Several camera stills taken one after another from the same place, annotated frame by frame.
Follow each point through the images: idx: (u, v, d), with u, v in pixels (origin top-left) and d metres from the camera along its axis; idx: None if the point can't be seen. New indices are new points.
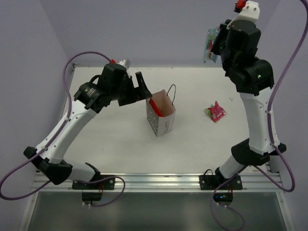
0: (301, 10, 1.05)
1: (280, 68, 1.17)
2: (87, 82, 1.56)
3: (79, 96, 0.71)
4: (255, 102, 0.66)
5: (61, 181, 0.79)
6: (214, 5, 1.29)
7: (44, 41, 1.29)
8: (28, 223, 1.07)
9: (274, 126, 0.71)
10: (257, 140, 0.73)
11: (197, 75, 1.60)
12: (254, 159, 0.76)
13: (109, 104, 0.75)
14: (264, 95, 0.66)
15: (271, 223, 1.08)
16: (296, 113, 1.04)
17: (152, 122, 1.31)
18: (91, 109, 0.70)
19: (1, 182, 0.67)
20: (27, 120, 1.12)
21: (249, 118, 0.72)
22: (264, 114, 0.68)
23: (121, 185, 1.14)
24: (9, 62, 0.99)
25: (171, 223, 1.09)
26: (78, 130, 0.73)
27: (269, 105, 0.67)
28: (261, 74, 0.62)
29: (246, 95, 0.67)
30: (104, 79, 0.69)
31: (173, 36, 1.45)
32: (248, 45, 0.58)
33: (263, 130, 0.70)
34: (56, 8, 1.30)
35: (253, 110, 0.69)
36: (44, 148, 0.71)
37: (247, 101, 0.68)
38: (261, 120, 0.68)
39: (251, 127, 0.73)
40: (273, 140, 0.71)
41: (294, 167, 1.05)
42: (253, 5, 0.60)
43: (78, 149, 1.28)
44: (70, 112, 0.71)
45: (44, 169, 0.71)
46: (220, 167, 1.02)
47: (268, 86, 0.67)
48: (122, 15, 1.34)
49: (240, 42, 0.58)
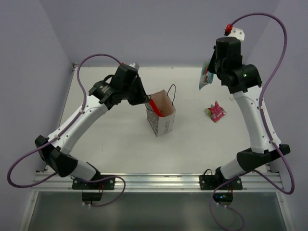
0: (300, 11, 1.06)
1: (281, 68, 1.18)
2: (87, 82, 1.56)
3: (94, 92, 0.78)
4: (245, 98, 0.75)
5: (67, 174, 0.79)
6: (215, 6, 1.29)
7: (44, 41, 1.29)
8: (28, 223, 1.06)
9: (269, 123, 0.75)
10: (256, 138, 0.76)
11: (197, 75, 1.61)
12: (256, 158, 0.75)
13: (120, 102, 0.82)
14: (254, 92, 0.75)
15: (271, 222, 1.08)
16: (296, 113, 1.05)
17: (152, 121, 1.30)
18: (104, 105, 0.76)
19: (12, 166, 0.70)
20: (27, 120, 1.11)
21: (245, 117, 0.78)
22: (257, 110, 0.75)
23: (121, 185, 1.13)
24: (9, 62, 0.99)
25: (171, 223, 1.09)
26: (90, 123, 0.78)
27: (259, 101, 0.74)
28: (247, 74, 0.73)
29: (236, 94, 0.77)
30: (117, 79, 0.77)
31: (173, 36, 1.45)
32: (231, 53, 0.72)
33: (259, 126, 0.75)
34: (56, 8, 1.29)
35: (246, 108, 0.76)
36: (57, 137, 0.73)
37: (238, 99, 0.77)
38: (254, 115, 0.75)
39: (249, 126, 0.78)
40: (271, 137, 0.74)
41: (294, 167, 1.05)
42: (238, 30, 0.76)
43: (78, 149, 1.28)
44: (85, 106, 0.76)
45: (54, 157, 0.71)
46: (221, 168, 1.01)
47: (257, 85, 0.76)
48: (122, 14, 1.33)
49: (224, 50, 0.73)
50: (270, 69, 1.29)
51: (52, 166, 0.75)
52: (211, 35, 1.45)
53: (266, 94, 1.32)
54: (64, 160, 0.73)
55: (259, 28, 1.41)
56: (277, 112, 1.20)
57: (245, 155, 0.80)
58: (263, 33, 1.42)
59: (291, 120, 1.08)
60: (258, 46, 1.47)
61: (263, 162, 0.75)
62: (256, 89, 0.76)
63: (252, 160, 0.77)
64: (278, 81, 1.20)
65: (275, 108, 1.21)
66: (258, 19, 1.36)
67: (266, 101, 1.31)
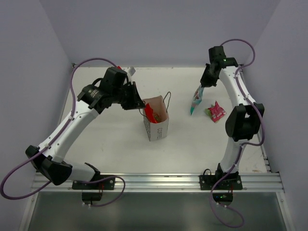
0: (300, 11, 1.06)
1: (281, 68, 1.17)
2: (87, 82, 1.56)
3: (83, 97, 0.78)
4: (225, 72, 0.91)
5: (61, 183, 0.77)
6: (214, 6, 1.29)
7: (44, 42, 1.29)
8: (28, 223, 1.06)
9: (245, 87, 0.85)
10: (234, 100, 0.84)
11: (197, 74, 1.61)
12: (234, 113, 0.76)
13: (110, 106, 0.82)
14: (232, 70, 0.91)
15: (271, 222, 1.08)
16: (297, 114, 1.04)
17: (147, 125, 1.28)
18: (94, 110, 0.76)
19: (2, 184, 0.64)
20: (28, 120, 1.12)
21: (227, 89, 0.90)
22: (234, 79, 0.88)
23: (121, 185, 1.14)
24: (9, 64, 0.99)
25: (171, 223, 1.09)
26: (80, 129, 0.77)
27: (235, 72, 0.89)
28: (225, 59, 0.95)
29: (221, 74, 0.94)
30: (106, 82, 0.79)
31: (173, 35, 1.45)
32: (216, 52, 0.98)
33: (235, 88, 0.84)
34: (56, 8, 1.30)
35: (226, 81, 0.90)
36: (47, 147, 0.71)
37: (222, 77, 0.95)
38: (230, 81, 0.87)
39: (230, 95, 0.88)
40: (245, 95, 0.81)
41: (294, 167, 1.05)
42: None
43: (77, 149, 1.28)
44: (74, 112, 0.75)
45: (46, 167, 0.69)
46: (220, 161, 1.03)
47: (235, 65, 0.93)
48: (123, 15, 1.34)
49: (212, 52, 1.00)
50: (270, 69, 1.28)
51: (45, 176, 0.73)
52: (211, 35, 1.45)
53: (266, 94, 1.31)
54: (57, 170, 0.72)
55: (259, 28, 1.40)
56: (277, 112, 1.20)
57: (229, 118, 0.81)
58: (263, 33, 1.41)
59: (291, 120, 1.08)
60: (258, 46, 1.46)
61: (240, 115, 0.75)
62: (234, 68, 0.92)
63: (232, 118, 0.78)
64: (278, 81, 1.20)
65: (275, 108, 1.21)
66: (257, 19, 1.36)
67: (267, 101, 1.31)
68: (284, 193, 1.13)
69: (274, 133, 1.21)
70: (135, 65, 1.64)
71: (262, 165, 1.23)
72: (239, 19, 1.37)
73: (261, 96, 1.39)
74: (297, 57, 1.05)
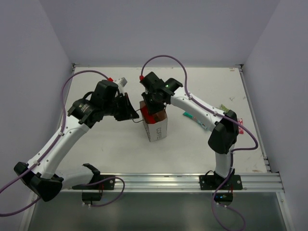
0: (299, 9, 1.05)
1: (281, 67, 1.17)
2: (87, 83, 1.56)
3: (73, 111, 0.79)
4: (176, 98, 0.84)
5: (53, 198, 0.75)
6: (214, 5, 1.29)
7: (44, 41, 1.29)
8: (28, 223, 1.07)
9: (204, 102, 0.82)
10: (205, 121, 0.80)
11: (197, 74, 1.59)
12: (216, 135, 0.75)
13: (101, 119, 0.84)
14: (181, 92, 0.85)
15: (270, 221, 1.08)
16: (298, 113, 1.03)
17: (145, 126, 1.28)
18: (84, 124, 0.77)
19: None
20: (27, 121, 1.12)
21: (189, 113, 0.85)
22: (191, 101, 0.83)
23: (121, 185, 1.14)
24: (9, 63, 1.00)
25: (171, 223, 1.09)
26: (70, 145, 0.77)
27: (186, 93, 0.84)
28: (168, 84, 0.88)
29: (171, 100, 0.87)
30: (97, 96, 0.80)
31: (173, 34, 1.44)
32: (151, 81, 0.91)
33: (199, 109, 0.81)
34: (55, 7, 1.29)
35: (182, 105, 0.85)
36: (36, 163, 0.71)
37: (175, 104, 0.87)
38: (188, 105, 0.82)
39: (195, 117, 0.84)
40: (212, 111, 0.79)
41: (295, 168, 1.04)
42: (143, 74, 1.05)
43: (77, 151, 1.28)
44: (64, 127, 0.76)
45: (35, 185, 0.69)
46: (216, 171, 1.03)
47: (180, 86, 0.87)
48: (122, 14, 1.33)
49: (147, 83, 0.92)
50: (271, 68, 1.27)
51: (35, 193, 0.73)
52: (211, 34, 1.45)
53: (268, 93, 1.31)
54: (47, 186, 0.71)
55: (260, 27, 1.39)
56: (279, 111, 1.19)
57: (210, 140, 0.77)
58: (263, 32, 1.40)
59: (291, 119, 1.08)
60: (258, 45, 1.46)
61: (223, 134, 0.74)
62: (180, 90, 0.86)
63: (216, 141, 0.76)
64: (278, 80, 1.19)
65: (277, 108, 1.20)
66: (258, 19, 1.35)
67: (268, 100, 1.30)
68: (284, 194, 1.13)
69: (276, 133, 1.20)
70: (135, 65, 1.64)
71: (262, 164, 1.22)
72: (239, 18, 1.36)
73: (261, 95, 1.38)
74: (297, 56, 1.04)
